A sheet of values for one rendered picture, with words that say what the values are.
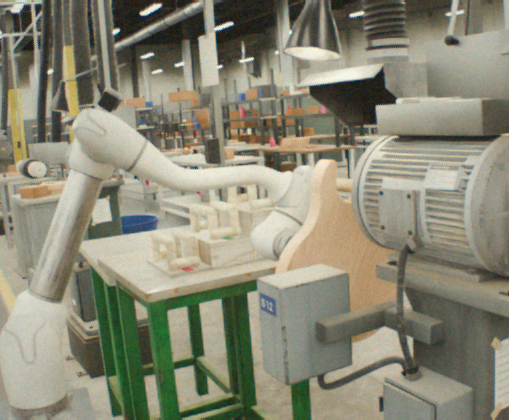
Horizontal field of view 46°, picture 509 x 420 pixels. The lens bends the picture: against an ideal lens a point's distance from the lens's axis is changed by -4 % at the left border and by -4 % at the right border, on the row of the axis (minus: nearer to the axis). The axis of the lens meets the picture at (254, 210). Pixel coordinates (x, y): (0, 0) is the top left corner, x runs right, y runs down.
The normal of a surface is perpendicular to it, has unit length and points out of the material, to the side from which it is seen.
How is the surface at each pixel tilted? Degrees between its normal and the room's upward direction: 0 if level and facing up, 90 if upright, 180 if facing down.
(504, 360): 90
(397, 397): 90
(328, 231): 90
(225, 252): 90
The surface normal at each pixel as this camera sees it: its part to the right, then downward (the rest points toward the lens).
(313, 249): 0.47, 0.11
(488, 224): 0.00, 0.22
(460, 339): -0.88, 0.14
